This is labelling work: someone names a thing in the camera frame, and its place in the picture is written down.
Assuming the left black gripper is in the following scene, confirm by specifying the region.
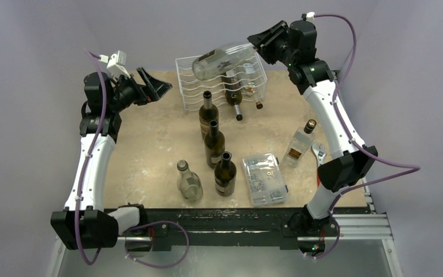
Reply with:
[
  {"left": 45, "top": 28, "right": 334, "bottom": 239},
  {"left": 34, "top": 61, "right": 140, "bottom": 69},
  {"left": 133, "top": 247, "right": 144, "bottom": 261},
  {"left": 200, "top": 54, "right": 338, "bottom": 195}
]
[{"left": 108, "top": 67, "right": 171, "bottom": 113}]

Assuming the clear glass wine bottle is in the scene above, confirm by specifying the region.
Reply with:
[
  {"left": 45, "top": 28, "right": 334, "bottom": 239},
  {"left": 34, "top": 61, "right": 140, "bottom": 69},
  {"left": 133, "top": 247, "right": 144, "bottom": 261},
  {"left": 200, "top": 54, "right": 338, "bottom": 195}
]
[{"left": 192, "top": 42, "right": 256, "bottom": 81}]

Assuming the olive green wine bottle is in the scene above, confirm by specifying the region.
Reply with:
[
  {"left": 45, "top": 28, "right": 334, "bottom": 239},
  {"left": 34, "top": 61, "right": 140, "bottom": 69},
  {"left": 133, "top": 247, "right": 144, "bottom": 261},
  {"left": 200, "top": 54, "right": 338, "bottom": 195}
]
[{"left": 198, "top": 90, "right": 219, "bottom": 139}]

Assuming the dark green wine bottle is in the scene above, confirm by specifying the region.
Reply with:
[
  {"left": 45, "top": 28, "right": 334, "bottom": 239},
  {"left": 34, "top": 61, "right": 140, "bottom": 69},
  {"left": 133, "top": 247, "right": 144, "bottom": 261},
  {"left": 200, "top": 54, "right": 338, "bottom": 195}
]
[{"left": 204, "top": 120, "right": 226, "bottom": 169}]

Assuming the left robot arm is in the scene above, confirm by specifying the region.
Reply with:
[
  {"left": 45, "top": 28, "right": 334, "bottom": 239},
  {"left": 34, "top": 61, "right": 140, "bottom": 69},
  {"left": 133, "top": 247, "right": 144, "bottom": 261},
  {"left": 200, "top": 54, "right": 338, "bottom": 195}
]
[{"left": 50, "top": 68, "right": 172, "bottom": 250}]

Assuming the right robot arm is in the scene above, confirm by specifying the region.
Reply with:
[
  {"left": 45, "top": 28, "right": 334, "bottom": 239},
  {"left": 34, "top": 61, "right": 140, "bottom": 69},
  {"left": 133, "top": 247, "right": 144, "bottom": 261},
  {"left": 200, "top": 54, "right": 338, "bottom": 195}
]
[{"left": 247, "top": 20, "right": 378, "bottom": 235}]

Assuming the small clear bottle in rack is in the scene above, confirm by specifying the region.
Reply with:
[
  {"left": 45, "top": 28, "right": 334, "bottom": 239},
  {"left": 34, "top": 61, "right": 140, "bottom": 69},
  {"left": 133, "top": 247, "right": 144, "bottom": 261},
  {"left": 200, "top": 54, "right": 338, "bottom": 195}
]
[{"left": 243, "top": 63, "right": 264, "bottom": 110}]

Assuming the dark bottle lying in rack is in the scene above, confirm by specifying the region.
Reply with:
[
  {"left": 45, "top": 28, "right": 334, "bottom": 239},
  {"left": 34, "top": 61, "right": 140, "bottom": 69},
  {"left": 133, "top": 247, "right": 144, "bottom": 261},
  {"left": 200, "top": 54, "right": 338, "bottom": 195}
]
[{"left": 221, "top": 69, "right": 243, "bottom": 121}]

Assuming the short clear glass bottle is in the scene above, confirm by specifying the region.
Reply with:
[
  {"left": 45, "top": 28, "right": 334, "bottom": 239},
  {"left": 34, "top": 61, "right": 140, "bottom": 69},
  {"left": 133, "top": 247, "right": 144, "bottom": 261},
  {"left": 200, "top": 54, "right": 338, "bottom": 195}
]
[{"left": 177, "top": 160, "right": 203, "bottom": 203}]

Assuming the square clear liquor bottle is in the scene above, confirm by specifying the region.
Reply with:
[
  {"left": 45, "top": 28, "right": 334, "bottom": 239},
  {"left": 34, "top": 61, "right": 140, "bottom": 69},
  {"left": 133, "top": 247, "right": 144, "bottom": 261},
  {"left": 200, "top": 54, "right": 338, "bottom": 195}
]
[{"left": 283, "top": 119, "right": 317, "bottom": 167}]

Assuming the dark brown wine bottle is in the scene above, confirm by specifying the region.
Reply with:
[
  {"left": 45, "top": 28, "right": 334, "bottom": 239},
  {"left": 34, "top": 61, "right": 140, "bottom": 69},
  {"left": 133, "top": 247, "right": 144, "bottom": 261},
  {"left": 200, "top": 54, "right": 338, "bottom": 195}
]
[{"left": 214, "top": 151, "right": 237, "bottom": 197}]

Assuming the clear plastic screw box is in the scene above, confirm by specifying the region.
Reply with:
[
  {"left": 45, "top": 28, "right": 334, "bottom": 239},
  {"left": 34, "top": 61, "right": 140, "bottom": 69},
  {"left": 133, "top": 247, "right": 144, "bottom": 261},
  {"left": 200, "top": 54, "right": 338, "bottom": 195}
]
[{"left": 242, "top": 153, "right": 288, "bottom": 207}]

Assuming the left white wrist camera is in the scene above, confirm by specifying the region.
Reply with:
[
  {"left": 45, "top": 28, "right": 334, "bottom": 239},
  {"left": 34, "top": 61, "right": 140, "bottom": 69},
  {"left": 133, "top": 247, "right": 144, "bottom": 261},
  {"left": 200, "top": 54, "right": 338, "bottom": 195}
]
[{"left": 99, "top": 50, "right": 131, "bottom": 79}]

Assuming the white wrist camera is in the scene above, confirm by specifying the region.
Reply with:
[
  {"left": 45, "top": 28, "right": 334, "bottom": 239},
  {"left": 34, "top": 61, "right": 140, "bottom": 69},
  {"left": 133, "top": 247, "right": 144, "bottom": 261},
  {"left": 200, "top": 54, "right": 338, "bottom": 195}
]
[
  {"left": 302, "top": 12, "right": 316, "bottom": 23},
  {"left": 99, "top": 50, "right": 131, "bottom": 79}
]

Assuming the white wire wine rack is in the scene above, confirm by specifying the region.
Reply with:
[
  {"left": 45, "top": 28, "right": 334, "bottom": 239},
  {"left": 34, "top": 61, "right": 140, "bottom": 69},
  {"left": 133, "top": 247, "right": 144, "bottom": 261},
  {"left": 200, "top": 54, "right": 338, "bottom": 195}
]
[{"left": 175, "top": 53, "right": 268, "bottom": 113}]

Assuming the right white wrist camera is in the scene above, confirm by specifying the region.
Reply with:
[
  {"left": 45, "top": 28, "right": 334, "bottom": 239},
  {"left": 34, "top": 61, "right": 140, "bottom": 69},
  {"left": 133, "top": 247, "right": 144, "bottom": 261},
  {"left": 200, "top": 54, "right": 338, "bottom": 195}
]
[{"left": 302, "top": 12, "right": 316, "bottom": 23}]

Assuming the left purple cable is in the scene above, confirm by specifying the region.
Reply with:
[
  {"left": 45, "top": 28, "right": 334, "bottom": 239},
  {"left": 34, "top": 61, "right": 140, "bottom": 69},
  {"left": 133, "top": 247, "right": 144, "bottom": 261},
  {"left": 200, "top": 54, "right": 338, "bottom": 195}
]
[{"left": 74, "top": 48, "right": 110, "bottom": 266}]

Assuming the red handled adjustable wrench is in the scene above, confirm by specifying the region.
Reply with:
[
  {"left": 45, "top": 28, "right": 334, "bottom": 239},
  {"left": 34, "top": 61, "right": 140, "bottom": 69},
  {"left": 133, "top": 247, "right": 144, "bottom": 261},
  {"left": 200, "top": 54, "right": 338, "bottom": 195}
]
[{"left": 311, "top": 143, "right": 326, "bottom": 167}]

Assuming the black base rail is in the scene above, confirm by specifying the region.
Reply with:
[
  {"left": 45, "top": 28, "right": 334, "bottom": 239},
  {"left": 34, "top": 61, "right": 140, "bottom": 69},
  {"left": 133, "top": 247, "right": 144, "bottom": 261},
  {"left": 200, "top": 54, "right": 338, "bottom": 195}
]
[{"left": 122, "top": 207, "right": 339, "bottom": 252}]

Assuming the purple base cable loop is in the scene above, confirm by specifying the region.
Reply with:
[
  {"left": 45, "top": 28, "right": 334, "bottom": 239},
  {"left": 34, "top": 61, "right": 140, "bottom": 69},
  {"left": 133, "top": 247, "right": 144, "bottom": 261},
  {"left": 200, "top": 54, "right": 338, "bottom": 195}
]
[{"left": 125, "top": 220, "right": 190, "bottom": 269}]

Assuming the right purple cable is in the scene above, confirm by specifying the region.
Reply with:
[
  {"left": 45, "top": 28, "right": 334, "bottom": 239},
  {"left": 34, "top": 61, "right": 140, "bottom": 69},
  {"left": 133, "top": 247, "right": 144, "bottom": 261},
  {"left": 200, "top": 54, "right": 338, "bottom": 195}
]
[{"left": 313, "top": 13, "right": 421, "bottom": 261}]

